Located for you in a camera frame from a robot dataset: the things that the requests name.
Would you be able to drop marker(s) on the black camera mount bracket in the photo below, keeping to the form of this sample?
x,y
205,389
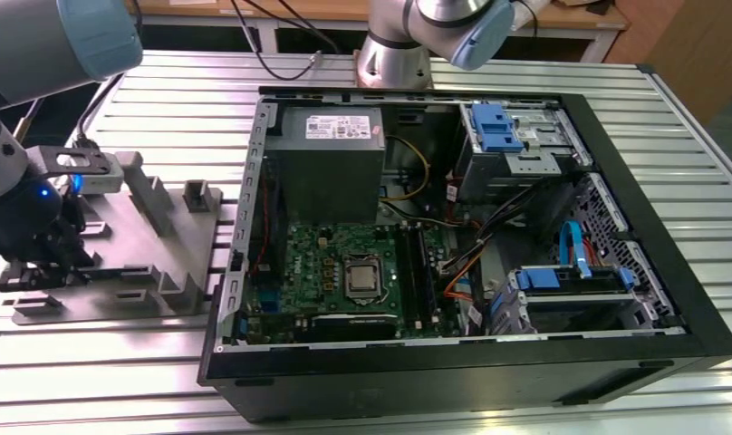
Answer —
x,y
46,158

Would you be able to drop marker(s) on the empty blue disk carrier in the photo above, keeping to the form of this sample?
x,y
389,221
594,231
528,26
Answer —
x,y
493,131

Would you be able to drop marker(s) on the wooden workbench white frame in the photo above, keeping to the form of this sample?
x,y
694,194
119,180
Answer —
x,y
584,18

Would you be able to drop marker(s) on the brown wooden cabinet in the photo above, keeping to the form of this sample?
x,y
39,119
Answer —
x,y
693,54

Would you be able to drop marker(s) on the green Dell motherboard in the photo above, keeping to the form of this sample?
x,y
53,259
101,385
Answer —
x,y
306,272

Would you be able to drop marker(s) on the black open PC case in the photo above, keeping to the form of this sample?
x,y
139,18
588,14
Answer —
x,y
402,380

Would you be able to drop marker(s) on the hard disk in blue carrier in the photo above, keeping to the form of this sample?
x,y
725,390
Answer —
x,y
538,278

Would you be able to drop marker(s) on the silver drive cage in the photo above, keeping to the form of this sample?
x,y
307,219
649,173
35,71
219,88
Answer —
x,y
536,167

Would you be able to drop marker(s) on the black graphics card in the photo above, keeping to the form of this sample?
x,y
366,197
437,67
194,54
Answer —
x,y
354,327

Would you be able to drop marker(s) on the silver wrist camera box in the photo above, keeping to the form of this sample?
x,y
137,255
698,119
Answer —
x,y
101,181

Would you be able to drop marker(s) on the grey parts rack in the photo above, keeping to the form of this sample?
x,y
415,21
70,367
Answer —
x,y
131,254

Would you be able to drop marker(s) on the silver CPU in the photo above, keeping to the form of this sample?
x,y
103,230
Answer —
x,y
365,277

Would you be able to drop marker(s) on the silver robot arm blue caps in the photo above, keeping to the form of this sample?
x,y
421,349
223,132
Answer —
x,y
40,45

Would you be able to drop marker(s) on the grey power supply unit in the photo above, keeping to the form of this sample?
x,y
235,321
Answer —
x,y
325,181

